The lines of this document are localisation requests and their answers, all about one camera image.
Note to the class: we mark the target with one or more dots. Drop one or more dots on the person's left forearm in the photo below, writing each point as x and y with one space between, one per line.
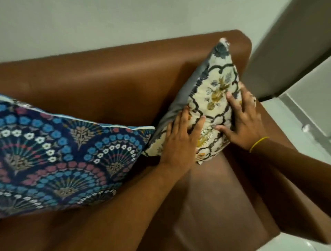
121 209

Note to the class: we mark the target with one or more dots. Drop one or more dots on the brown leather sofa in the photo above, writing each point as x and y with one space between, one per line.
124 77

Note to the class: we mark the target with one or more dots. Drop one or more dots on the person's left hand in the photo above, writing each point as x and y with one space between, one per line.
179 147

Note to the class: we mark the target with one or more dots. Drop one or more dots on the person's right thumb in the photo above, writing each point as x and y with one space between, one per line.
224 129

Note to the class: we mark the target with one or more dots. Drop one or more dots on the yellow wristband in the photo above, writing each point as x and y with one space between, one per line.
258 143

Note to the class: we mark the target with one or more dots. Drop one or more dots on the blue fan-patterned cushion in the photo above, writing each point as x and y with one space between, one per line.
59 157

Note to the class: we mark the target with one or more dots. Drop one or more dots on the person's right middle finger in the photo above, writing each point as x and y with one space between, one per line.
244 94

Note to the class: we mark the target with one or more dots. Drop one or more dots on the person's left thumb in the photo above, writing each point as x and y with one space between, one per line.
198 126

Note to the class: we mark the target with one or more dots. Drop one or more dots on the cream floral cushion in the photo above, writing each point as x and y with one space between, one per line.
217 85

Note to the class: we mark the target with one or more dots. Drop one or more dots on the person's right hand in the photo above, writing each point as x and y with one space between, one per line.
247 126

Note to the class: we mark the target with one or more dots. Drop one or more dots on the person's right forearm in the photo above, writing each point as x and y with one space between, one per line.
297 186

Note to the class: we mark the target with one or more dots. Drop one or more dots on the metal floor door stopper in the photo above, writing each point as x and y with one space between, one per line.
306 128

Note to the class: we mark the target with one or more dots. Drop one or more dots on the grey door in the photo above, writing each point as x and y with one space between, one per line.
289 46

